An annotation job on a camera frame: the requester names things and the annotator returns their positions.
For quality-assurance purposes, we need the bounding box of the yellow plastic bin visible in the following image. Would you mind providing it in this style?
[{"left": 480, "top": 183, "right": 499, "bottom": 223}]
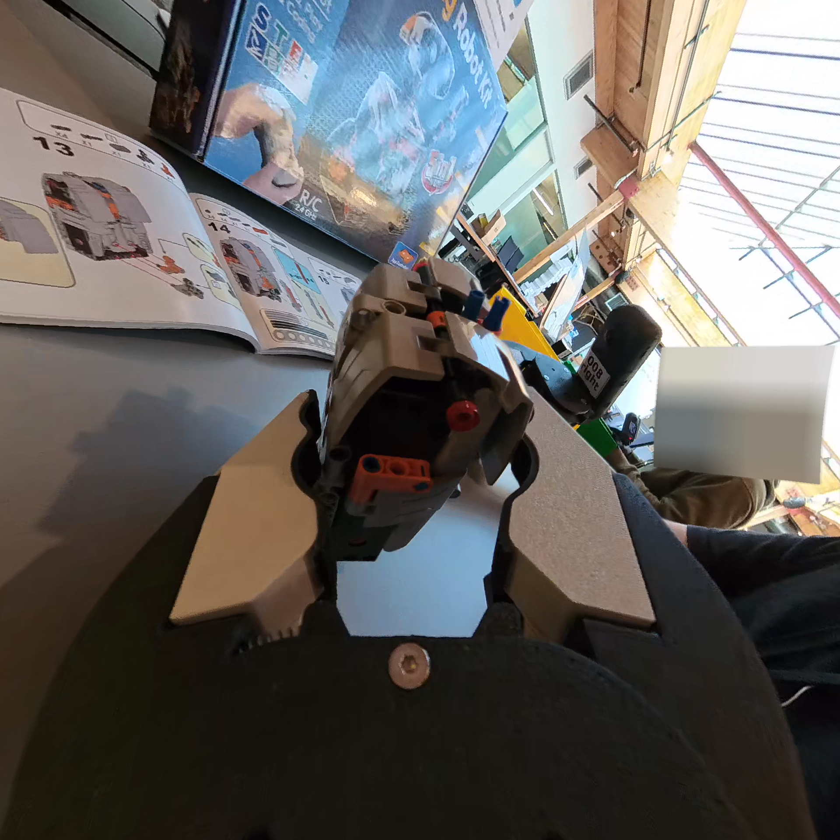
[{"left": 489, "top": 285, "right": 562, "bottom": 362}]

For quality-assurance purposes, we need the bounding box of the red pipe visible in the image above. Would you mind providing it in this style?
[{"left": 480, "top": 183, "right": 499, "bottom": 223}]
[{"left": 689, "top": 141, "right": 840, "bottom": 322}]

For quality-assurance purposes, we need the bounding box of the green plastic bin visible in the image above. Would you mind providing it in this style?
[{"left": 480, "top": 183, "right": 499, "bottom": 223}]
[{"left": 576, "top": 416, "right": 619, "bottom": 460}]

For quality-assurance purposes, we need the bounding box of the blue toy kit box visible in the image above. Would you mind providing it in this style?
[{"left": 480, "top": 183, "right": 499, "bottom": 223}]
[{"left": 150, "top": 0, "right": 536, "bottom": 266}]

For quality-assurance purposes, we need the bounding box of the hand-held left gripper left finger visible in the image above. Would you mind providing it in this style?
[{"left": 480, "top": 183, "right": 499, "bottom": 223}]
[{"left": 169, "top": 390, "right": 339, "bottom": 642}]

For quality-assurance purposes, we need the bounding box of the large skylight window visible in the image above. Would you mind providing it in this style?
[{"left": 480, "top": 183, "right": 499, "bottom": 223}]
[{"left": 650, "top": 0, "right": 840, "bottom": 349}]

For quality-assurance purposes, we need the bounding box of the grey orange toy robot model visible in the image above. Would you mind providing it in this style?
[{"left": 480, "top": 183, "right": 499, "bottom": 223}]
[{"left": 314, "top": 258, "right": 536, "bottom": 562}]

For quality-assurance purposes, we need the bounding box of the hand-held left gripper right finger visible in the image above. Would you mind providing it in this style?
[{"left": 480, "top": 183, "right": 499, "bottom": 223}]
[{"left": 486, "top": 387, "right": 657, "bottom": 642}]

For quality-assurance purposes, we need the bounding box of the grey desk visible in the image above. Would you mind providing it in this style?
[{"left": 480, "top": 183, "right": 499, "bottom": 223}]
[{"left": 0, "top": 0, "right": 519, "bottom": 637}]

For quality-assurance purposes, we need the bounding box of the open white instruction booklet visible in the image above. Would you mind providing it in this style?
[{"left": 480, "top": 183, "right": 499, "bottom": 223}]
[{"left": 0, "top": 87, "right": 365, "bottom": 361}]

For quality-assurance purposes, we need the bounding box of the person's black shirt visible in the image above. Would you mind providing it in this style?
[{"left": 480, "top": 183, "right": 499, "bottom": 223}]
[{"left": 682, "top": 525, "right": 840, "bottom": 840}]

